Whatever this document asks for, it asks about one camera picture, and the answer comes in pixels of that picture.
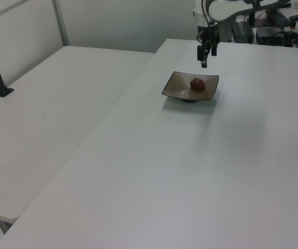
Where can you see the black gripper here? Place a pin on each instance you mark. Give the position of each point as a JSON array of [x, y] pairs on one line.
[[208, 35]]

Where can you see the square brown ceramic plate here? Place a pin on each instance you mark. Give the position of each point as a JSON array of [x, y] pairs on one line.
[[185, 89]]

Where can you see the black computer mouse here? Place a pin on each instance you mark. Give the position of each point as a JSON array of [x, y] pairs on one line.
[[295, 17]]

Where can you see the dark grey equipment box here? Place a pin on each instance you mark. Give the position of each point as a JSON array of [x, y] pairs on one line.
[[242, 31]]

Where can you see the black electronics box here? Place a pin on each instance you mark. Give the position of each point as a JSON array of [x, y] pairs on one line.
[[269, 35]]

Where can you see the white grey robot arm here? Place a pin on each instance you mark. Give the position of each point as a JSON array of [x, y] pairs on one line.
[[224, 10]]

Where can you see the small round brown food item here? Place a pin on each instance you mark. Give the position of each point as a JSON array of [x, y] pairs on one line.
[[197, 83]]

